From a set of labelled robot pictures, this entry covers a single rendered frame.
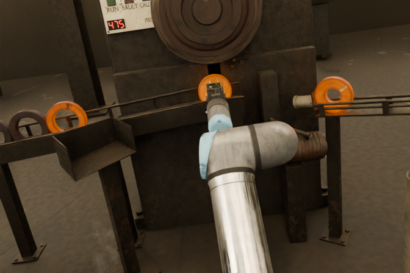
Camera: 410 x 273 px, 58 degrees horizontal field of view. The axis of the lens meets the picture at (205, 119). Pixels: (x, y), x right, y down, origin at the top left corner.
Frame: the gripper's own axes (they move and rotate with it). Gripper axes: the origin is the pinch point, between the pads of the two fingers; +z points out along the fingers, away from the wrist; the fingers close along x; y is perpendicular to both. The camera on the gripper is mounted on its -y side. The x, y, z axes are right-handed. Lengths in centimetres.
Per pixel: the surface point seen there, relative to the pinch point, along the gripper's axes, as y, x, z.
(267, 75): 4.3, -24.1, -3.6
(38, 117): -2, 83, -3
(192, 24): 32.3, 5.5, -3.0
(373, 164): -86, -94, 24
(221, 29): 28.7, -6.0, -4.2
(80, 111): -2, 63, -3
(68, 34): -49, 150, 245
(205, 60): 14.4, 2.4, -0.4
